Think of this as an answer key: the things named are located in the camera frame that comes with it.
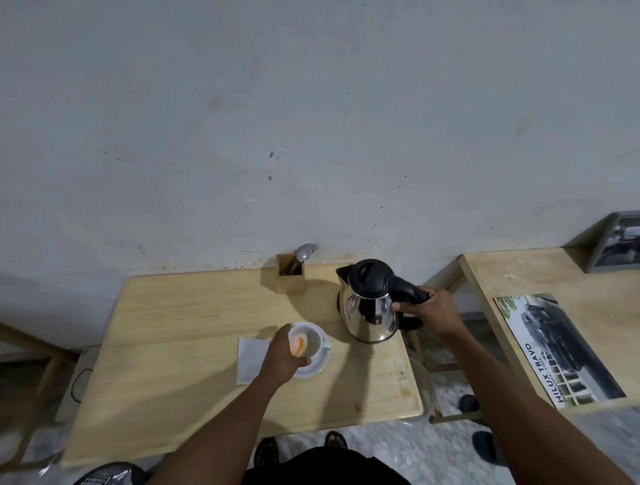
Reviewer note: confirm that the person's right hand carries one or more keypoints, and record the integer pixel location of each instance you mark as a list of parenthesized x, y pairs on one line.
[(437, 312)]

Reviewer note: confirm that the person's left hand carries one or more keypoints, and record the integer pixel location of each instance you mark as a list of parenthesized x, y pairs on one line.
[(277, 359)]

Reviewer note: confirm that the person's left thumb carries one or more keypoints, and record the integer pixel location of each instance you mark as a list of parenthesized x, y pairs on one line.
[(300, 363)]

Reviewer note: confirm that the person's right thumb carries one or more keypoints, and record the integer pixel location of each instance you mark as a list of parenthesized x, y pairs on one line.
[(406, 307)]

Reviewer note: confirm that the orange and white sachet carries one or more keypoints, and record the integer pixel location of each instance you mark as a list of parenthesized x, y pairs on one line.
[(299, 344)]

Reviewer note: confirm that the stainless steel electric kettle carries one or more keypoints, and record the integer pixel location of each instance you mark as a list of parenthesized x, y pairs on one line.
[(367, 300)]

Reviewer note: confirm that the person's left forearm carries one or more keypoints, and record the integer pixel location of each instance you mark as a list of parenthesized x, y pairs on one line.
[(215, 434)]

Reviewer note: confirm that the person's right forearm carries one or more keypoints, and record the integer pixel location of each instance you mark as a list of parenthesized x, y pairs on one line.
[(520, 404)]

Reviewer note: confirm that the white saucer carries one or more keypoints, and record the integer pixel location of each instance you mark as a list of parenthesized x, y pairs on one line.
[(317, 367)]

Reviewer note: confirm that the white cup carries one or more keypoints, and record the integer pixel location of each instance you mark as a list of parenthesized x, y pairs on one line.
[(315, 339)]

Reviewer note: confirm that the white paper packet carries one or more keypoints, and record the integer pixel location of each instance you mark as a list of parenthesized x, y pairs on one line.
[(250, 359)]

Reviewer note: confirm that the wooden cutlery holder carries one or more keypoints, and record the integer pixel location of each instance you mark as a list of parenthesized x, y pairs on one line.
[(290, 282)]

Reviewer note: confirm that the person's black sandal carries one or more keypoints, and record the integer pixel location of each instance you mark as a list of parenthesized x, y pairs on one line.
[(266, 451), (336, 439)]

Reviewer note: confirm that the metal spoon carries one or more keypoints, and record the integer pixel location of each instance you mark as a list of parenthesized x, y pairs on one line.
[(302, 253)]

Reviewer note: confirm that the person's black shorts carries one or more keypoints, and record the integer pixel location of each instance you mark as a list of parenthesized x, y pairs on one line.
[(345, 467)]

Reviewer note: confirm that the black slipper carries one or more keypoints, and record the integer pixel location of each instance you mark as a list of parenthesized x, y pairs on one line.
[(485, 446), (468, 403)]

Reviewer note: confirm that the light wooden table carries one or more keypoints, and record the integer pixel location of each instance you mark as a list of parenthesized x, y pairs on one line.
[(560, 280), (175, 349)]

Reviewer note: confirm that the car print placemat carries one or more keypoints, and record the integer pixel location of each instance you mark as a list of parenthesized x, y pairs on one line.
[(555, 344)]

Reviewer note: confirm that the grey framed picture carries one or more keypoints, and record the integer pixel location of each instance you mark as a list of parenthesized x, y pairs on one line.
[(612, 245)]

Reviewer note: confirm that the black mesh stool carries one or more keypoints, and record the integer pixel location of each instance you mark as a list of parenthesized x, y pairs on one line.
[(107, 474)]

